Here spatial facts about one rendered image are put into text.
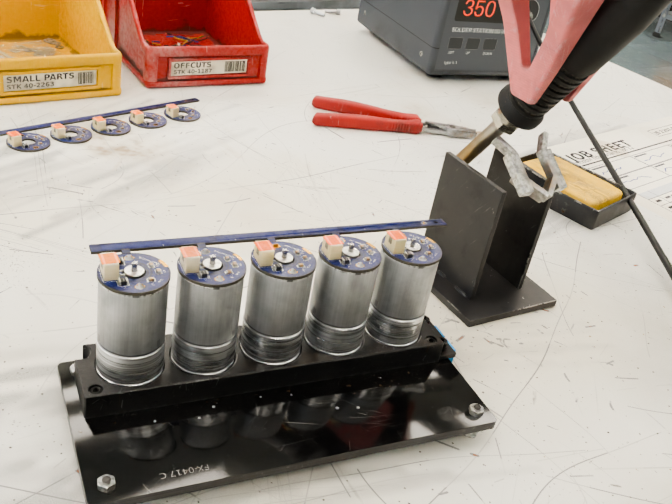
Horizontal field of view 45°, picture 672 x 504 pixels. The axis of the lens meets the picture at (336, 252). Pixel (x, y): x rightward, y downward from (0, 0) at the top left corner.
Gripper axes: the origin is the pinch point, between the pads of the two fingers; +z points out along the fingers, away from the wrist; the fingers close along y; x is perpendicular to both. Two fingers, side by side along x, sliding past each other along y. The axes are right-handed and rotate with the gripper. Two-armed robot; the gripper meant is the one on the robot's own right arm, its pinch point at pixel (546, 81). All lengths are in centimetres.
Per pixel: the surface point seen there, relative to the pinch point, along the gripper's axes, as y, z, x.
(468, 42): -20.3, 7.7, -27.6
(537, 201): 0.2, 5.3, 1.8
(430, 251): 8.3, 5.3, 4.1
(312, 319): 12.8, 8.4, 3.1
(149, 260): 19.1, 5.4, 1.5
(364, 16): -18.4, 9.6, -41.2
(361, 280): 11.7, 5.9, 4.3
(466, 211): 1.8, 7.1, -1.0
